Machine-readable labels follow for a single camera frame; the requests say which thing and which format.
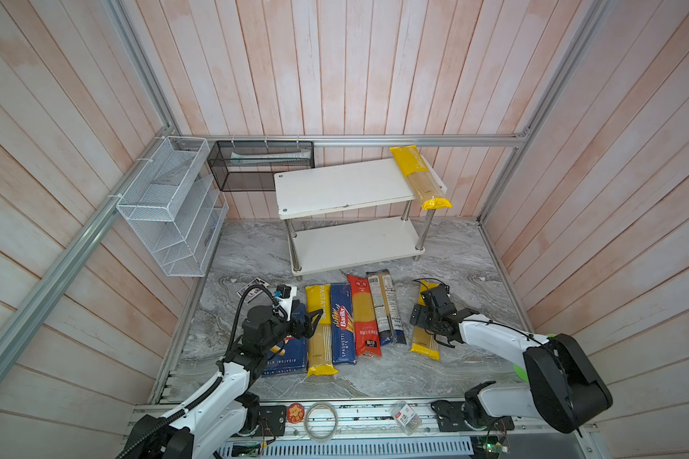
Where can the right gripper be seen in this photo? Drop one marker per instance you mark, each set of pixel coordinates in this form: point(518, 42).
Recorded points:
point(419, 317)

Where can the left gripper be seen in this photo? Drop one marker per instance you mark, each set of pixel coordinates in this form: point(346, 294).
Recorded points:
point(308, 328)

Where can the yellow pastatime spaghetti bag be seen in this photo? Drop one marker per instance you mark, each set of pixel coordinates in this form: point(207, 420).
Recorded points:
point(423, 343)
point(320, 354)
point(419, 177)

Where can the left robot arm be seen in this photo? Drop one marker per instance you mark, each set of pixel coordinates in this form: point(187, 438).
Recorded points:
point(223, 406)

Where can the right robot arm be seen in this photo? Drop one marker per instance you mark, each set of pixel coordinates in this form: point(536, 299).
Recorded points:
point(562, 386)

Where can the white two-tier shelf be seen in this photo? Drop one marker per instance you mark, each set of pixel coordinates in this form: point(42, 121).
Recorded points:
point(347, 216)

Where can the blue Barilla rigatoni box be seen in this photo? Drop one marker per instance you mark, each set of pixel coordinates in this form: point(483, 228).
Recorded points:
point(288, 357)

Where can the blue Barilla spaghetti box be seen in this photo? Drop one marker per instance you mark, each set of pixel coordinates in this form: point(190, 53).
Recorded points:
point(343, 331)

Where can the red spaghetti bag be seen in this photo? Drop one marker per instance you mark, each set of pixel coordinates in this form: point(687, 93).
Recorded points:
point(367, 341)

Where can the clear blue spaghetti bag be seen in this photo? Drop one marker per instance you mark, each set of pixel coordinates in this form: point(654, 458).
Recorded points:
point(388, 318)

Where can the small card on floor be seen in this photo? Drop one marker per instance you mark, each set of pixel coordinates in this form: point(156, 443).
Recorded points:
point(252, 289)

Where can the green round object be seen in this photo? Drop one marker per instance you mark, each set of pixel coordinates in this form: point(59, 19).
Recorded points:
point(521, 373)

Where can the red round sticker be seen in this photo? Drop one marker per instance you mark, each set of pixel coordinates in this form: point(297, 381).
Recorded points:
point(295, 413)

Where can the small clear plastic box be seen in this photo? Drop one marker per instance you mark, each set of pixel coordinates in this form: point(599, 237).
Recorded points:
point(405, 417)

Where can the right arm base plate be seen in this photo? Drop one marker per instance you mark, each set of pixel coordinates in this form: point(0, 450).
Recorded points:
point(467, 416)

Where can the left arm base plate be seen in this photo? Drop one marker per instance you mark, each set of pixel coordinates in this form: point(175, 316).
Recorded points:
point(268, 421)

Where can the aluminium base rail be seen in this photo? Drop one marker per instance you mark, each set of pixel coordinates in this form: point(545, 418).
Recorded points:
point(366, 418)

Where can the black wire mesh basket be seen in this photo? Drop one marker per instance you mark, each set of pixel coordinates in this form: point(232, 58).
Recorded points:
point(244, 166)

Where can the white wire mesh organizer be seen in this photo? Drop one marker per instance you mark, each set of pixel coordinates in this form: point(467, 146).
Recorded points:
point(173, 208)

